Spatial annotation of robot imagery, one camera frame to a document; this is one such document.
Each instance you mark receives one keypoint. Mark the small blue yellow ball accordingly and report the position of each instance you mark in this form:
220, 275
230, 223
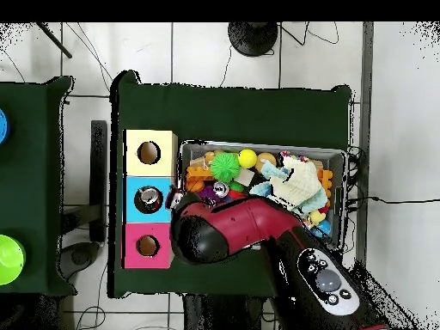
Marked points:
322, 223

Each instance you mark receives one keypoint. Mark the orange toy building block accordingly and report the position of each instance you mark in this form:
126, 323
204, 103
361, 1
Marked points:
199, 175

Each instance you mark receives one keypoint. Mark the wooden box with three holes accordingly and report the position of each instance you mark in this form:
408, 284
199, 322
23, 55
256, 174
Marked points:
134, 141

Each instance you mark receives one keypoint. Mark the black panel stand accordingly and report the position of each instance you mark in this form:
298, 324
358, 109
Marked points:
99, 179

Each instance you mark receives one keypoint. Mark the small orange plastic toy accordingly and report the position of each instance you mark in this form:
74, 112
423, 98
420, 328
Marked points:
326, 180

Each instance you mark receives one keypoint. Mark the small white black ball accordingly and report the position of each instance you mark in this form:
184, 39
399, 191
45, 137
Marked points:
220, 189

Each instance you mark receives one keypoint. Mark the grey round stand foot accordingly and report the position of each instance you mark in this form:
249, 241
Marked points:
81, 258

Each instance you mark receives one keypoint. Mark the black pole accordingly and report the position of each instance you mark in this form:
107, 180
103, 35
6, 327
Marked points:
55, 41

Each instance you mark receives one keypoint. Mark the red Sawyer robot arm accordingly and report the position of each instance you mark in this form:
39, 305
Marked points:
240, 223

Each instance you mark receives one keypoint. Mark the dark green table cloth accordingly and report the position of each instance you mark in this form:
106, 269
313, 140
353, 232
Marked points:
240, 117

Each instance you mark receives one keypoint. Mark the silver can with pull tab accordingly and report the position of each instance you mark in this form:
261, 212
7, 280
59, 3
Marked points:
148, 199

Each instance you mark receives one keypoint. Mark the blue round object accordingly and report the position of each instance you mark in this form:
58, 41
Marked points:
3, 126

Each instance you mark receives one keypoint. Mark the shallow clear mesh bin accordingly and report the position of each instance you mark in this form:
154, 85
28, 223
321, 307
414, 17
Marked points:
338, 157

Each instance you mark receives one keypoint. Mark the black round stand base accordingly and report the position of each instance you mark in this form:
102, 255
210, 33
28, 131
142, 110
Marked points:
253, 38

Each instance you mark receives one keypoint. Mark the green round bowl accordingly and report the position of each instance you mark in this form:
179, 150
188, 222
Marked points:
9, 260

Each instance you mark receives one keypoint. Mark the mint green cloth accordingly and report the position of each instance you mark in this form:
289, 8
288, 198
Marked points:
322, 203

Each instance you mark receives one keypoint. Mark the green spiky rubber ball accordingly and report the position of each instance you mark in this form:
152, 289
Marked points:
225, 166

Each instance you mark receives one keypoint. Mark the tan orange ball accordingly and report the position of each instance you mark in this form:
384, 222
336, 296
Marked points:
267, 159

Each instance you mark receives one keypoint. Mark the green cloth side table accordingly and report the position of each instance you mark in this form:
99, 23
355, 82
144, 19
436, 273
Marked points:
34, 172

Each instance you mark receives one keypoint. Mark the small wooden block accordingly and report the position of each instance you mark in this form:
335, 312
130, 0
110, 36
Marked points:
244, 177

